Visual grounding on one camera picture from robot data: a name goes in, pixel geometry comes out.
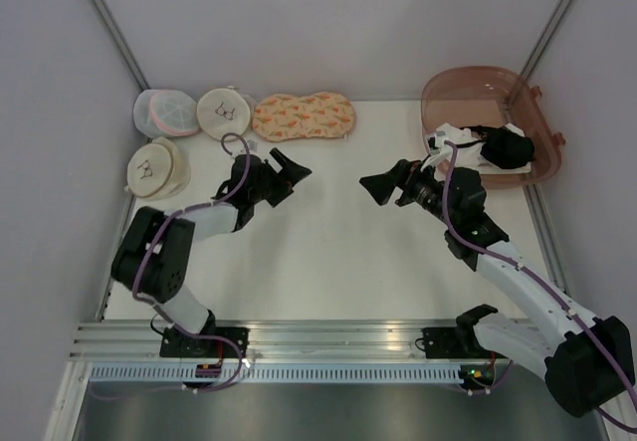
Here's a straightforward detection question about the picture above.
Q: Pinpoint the white slotted cable duct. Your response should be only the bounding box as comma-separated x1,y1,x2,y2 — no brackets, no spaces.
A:
91,362,461,384

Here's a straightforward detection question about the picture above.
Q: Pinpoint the beige round laundry bag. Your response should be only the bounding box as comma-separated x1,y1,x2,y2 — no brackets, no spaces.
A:
124,137,191,201
196,87,256,141

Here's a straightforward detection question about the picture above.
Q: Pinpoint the white pink mesh laundry bag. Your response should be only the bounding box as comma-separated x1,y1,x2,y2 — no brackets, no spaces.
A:
132,90,200,138

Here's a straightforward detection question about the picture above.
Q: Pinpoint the beige round laundry bag lower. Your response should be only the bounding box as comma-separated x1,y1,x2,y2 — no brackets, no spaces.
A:
124,137,191,201

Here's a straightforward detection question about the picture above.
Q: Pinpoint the black bra in basket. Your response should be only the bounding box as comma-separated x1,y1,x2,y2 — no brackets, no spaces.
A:
459,125,535,170

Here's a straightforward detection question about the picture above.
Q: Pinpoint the right aluminium corner post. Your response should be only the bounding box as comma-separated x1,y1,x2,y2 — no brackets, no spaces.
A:
521,0,575,81

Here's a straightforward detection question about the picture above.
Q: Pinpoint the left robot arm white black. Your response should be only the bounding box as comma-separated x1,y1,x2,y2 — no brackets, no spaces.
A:
110,148,313,357

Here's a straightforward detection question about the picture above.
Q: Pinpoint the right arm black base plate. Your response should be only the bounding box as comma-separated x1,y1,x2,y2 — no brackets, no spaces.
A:
419,327,481,359

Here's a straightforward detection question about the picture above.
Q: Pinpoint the pink translucent plastic basket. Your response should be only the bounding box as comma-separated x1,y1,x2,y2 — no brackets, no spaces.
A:
421,66,565,189

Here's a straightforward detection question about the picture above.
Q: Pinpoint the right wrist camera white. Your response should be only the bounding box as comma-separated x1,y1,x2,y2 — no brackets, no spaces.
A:
425,131,453,163

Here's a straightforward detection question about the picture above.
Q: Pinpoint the orange floral mesh laundry bag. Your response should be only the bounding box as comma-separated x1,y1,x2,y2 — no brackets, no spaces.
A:
252,92,356,142

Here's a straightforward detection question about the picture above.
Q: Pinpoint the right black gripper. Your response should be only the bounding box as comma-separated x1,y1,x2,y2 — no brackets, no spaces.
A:
359,153,458,227

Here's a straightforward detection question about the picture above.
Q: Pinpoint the aluminium corner post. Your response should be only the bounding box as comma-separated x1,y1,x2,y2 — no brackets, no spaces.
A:
88,0,150,92
521,0,575,81

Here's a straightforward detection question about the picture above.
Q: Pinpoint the white garment in basket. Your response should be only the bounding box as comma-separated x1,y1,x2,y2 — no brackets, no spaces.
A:
435,123,535,175

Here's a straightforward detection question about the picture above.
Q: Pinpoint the beige round laundry bag upper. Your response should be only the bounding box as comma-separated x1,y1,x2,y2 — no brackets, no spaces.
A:
196,87,256,141

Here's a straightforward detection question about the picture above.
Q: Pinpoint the left aluminium corner post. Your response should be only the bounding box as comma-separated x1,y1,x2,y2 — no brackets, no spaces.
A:
88,0,150,92

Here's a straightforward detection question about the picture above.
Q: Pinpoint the aluminium front rail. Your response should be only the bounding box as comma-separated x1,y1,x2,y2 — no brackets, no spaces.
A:
70,320,455,363

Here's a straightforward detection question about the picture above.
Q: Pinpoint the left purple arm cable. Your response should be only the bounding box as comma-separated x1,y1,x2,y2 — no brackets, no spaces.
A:
89,132,253,402

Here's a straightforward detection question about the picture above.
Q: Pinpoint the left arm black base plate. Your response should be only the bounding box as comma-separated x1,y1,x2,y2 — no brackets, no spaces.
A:
159,327,249,359

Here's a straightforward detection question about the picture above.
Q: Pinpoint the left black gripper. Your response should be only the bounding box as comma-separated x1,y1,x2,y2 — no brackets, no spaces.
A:
249,148,311,207

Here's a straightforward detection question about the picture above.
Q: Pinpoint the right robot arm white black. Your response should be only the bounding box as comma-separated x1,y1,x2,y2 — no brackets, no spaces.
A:
359,159,636,417

